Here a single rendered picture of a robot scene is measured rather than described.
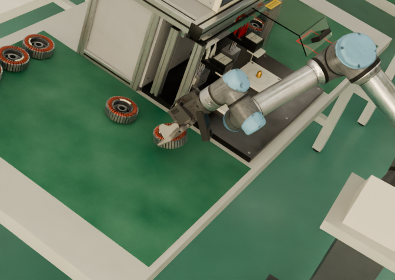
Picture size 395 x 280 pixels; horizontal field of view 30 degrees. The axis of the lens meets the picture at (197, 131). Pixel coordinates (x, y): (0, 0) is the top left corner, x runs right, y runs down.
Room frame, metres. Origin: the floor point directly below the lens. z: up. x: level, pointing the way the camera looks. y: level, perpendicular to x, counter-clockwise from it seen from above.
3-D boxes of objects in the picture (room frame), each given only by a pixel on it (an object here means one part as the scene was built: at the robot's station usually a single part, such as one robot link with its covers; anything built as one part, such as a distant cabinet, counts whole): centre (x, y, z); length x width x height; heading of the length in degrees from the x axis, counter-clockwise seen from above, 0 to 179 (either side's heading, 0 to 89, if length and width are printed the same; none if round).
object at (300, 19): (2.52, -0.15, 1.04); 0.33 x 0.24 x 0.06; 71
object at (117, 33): (2.18, 0.38, 0.91); 0.28 x 0.03 x 0.32; 71
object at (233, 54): (2.52, -0.01, 0.80); 0.07 x 0.05 x 0.06; 161
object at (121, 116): (1.97, 0.27, 0.77); 0.11 x 0.11 x 0.04
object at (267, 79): (2.47, -0.14, 0.78); 0.15 x 0.15 x 0.01; 71
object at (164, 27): (2.44, 0.14, 0.92); 0.66 x 0.01 x 0.30; 161
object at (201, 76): (2.29, 0.07, 0.80); 0.07 x 0.05 x 0.06; 161
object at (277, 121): (2.36, -0.09, 0.76); 0.64 x 0.47 x 0.02; 161
